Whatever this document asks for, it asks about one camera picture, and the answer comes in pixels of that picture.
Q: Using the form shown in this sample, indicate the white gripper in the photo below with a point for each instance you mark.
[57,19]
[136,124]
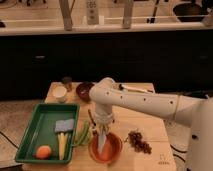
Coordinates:
[103,122]

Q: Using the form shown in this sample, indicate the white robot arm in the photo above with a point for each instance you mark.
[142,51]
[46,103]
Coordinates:
[195,113]

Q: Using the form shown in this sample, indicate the orange-red bowl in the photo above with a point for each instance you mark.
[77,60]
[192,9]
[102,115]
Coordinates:
[111,151]

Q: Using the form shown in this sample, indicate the dark red small bowl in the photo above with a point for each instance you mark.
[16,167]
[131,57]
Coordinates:
[83,89]

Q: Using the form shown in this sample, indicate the brown dried bunch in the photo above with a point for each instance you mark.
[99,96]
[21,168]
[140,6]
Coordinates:
[135,139]

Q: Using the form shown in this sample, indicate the yellow corn cob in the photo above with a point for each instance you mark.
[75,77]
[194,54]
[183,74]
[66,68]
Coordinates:
[62,141]

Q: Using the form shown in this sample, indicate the green plastic tray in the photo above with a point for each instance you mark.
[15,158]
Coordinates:
[41,131]

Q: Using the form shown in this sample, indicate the wooden table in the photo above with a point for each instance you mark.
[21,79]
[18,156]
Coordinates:
[153,131]

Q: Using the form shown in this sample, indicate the orange fruit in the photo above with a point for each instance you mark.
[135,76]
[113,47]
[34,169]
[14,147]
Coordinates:
[43,152]

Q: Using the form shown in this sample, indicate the white cup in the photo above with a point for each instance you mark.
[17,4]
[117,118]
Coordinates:
[60,94]

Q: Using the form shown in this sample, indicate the black pan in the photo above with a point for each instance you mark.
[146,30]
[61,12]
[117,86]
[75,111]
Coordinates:
[189,12]

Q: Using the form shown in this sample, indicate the white handled brush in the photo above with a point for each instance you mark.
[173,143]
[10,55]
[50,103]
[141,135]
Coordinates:
[129,88]

